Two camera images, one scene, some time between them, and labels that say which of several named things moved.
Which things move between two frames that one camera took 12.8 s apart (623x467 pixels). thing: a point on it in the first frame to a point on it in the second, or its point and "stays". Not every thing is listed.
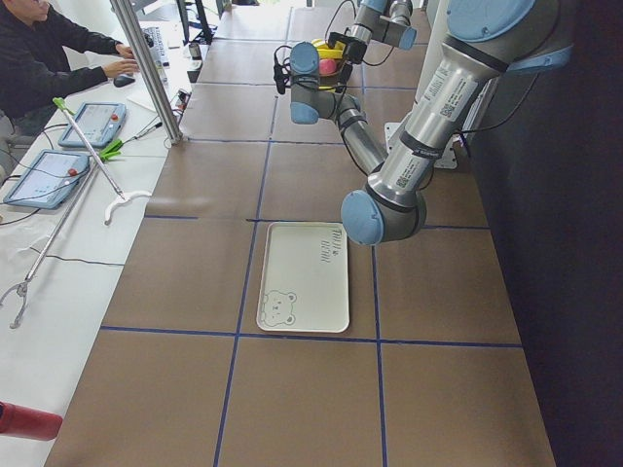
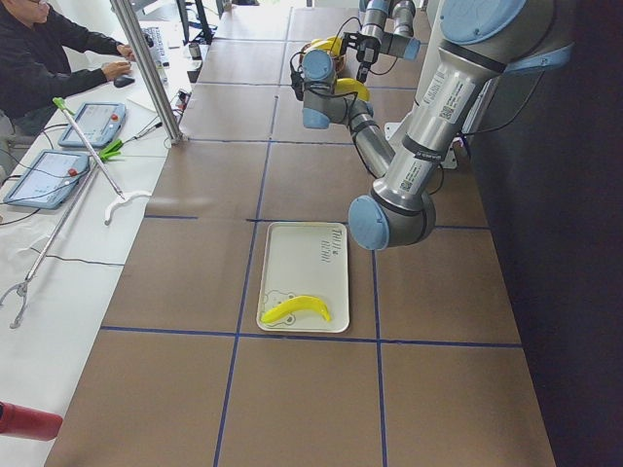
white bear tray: (304, 280) stays
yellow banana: (324, 52) to (295, 304)
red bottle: (28, 423) stays
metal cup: (195, 51) stays
